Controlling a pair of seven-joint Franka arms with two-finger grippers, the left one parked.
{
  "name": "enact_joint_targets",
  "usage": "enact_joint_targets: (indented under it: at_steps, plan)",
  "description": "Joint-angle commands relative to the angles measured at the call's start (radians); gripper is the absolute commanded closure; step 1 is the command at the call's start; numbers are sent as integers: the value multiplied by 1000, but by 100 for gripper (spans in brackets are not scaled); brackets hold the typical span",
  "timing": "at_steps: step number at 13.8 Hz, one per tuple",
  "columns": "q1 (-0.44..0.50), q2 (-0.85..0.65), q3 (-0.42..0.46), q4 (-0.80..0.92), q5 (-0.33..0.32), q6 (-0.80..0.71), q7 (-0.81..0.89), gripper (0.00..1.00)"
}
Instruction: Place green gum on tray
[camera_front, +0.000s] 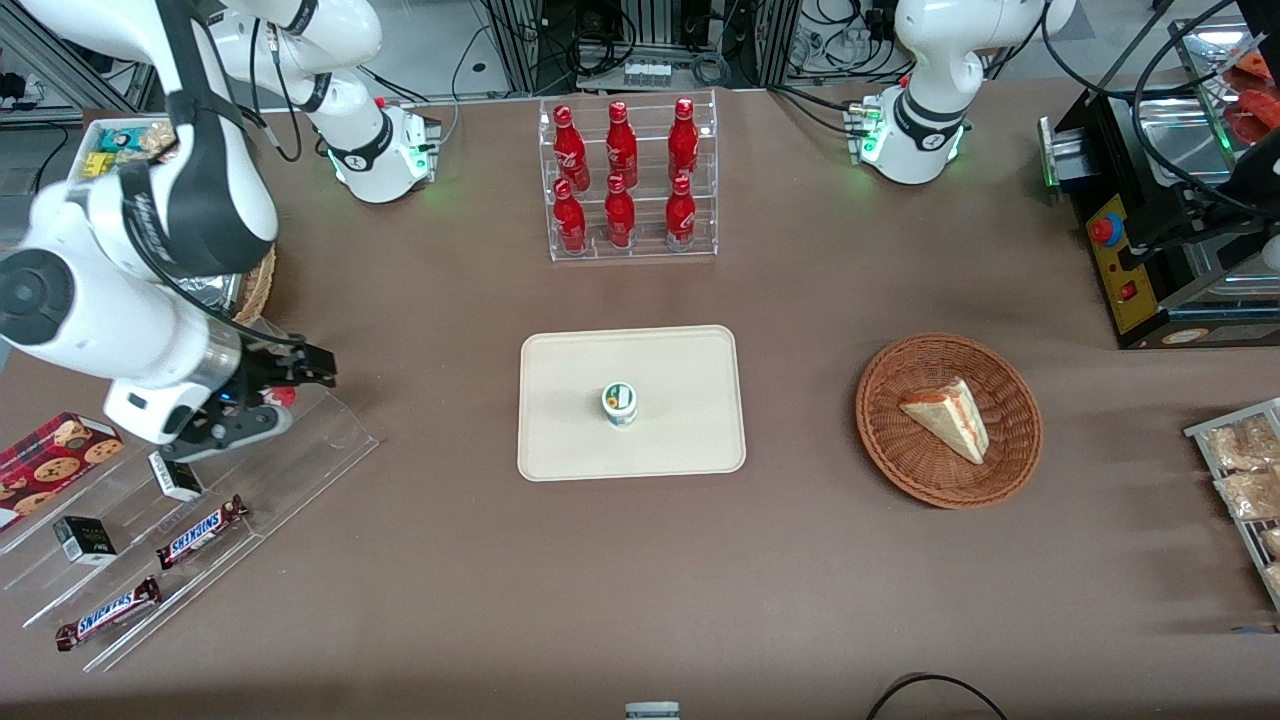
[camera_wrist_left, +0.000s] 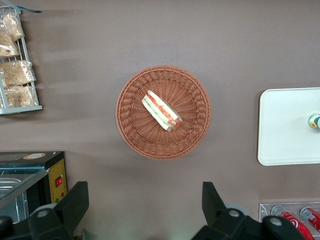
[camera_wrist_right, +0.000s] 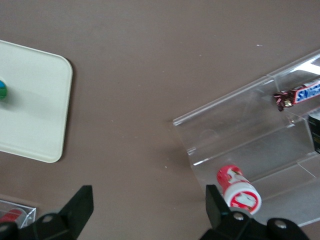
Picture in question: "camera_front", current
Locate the clear acrylic stepped stand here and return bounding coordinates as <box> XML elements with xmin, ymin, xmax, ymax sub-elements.
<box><xmin>0</xmin><ymin>385</ymin><xmax>381</xmax><ymax>673</ymax></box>

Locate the black table cable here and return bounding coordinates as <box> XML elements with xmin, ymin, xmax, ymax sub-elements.
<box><xmin>865</xmin><ymin>675</ymin><xmax>1011</xmax><ymax>720</ymax></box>

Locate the aluminium frame rack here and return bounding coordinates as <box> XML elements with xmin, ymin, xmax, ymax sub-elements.
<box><xmin>478</xmin><ymin>0</ymin><xmax>801</xmax><ymax>93</ymax></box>

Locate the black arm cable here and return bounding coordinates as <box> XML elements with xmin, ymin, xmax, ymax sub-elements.
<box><xmin>1040</xmin><ymin>0</ymin><xmax>1251</xmax><ymax>216</ymax></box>

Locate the crumpled aluminium foil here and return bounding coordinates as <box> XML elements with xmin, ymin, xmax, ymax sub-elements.
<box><xmin>160</xmin><ymin>270</ymin><xmax>246</xmax><ymax>319</ymax></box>

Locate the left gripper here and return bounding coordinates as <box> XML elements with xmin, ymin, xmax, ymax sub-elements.
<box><xmin>1118</xmin><ymin>128</ymin><xmax>1280</xmax><ymax>273</ymax></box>

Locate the black yellow food warmer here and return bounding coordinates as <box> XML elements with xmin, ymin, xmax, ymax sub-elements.
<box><xmin>1038</xmin><ymin>15</ymin><xmax>1280</xmax><ymax>351</ymax></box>

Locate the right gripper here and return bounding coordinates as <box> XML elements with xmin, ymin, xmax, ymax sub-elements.
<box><xmin>103</xmin><ymin>345</ymin><xmax>338</xmax><ymax>463</ymax></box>

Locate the white plastic bin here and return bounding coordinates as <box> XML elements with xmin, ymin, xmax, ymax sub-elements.
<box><xmin>65</xmin><ymin>115</ymin><xmax>186</xmax><ymax>191</ymax></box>

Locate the aluminium frame rail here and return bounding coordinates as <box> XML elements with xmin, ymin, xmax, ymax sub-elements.
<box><xmin>0</xmin><ymin>0</ymin><xmax>151</xmax><ymax>126</ymax></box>

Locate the round brown wicker basket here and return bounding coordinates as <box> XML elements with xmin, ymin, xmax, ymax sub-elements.
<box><xmin>855</xmin><ymin>333</ymin><xmax>1044</xmax><ymax>511</ymax></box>

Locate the red cola bottle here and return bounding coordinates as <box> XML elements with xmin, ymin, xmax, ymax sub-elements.
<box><xmin>668</xmin><ymin>97</ymin><xmax>700</xmax><ymax>183</ymax></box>
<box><xmin>605</xmin><ymin>100</ymin><xmax>639</xmax><ymax>189</ymax></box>
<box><xmin>665</xmin><ymin>174</ymin><xmax>697</xmax><ymax>251</ymax></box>
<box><xmin>552</xmin><ymin>104</ymin><xmax>591</xmax><ymax>191</ymax></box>
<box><xmin>553</xmin><ymin>178</ymin><xmax>588</xmax><ymax>254</ymax></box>
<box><xmin>605</xmin><ymin>174</ymin><xmax>637</xmax><ymax>249</ymax></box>

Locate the clear acrylic bottle rack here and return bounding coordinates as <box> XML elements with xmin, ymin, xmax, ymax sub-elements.
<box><xmin>538</xmin><ymin>90</ymin><xmax>719</xmax><ymax>263</ymax></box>

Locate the black gum box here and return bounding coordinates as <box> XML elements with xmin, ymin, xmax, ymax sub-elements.
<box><xmin>52</xmin><ymin>516</ymin><xmax>118</xmax><ymax>567</ymax></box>
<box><xmin>148</xmin><ymin>450</ymin><xmax>205</xmax><ymax>503</ymax></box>

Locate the red cookie box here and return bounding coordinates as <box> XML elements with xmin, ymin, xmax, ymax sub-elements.
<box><xmin>0</xmin><ymin>412</ymin><xmax>126</xmax><ymax>531</ymax></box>

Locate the grey wire snack rack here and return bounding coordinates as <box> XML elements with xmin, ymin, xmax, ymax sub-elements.
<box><xmin>1185</xmin><ymin>398</ymin><xmax>1280</xmax><ymax>613</ymax></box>

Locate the wrapped triangle sandwich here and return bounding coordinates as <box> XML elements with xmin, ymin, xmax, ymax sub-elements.
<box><xmin>898</xmin><ymin>377</ymin><xmax>991</xmax><ymax>466</ymax></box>

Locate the cream plastic tray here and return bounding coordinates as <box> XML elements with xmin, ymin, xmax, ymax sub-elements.
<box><xmin>517</xmin><ymin>325</ymin><xmax>748</xmax><ymax>483</ymax></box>

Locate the brown Snickers bar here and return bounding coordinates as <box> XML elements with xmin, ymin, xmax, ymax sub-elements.
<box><xmin>156</xmin><ymin>495</ymin><xmax>250</xmax><ymax>571</ymax></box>
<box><xmin>55</xmin><ymin>576</ymin><xmax>163</xmax><ymax>653</ymax></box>

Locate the foil-lined wicker basket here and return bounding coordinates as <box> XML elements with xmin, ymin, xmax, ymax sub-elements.
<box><xmin>232</xmin><ymin>243</ymin><xmax>277</xmax><ymax>326</ymax></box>

